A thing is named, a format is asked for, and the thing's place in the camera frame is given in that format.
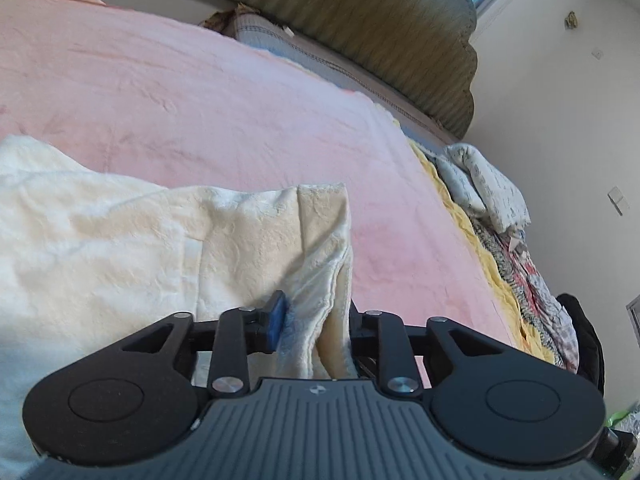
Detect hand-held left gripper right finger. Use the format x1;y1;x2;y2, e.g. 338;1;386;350
348;300;506;397

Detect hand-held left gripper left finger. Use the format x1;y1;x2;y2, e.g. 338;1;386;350
122;291;289;397

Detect white textured pants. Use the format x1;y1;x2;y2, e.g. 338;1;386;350
0;134;354;467

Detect yellow blanket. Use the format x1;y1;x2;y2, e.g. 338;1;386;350
377;102;557;367

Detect multicolour patterned quilt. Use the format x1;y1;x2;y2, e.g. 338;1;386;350
470;220;581;373

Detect white printed cloth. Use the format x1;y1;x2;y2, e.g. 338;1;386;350
439;142;532;234

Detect black garment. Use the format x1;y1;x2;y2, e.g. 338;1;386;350
555;292;607;393

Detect pink blanket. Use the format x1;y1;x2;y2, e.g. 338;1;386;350
0;0;522;391

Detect green object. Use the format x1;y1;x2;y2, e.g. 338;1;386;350
606;399;640;428

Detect olive padded headboard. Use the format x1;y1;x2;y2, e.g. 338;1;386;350
160;0;478;144

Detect dark patterned pillow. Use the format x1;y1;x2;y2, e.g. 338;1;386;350
200;4;252;39

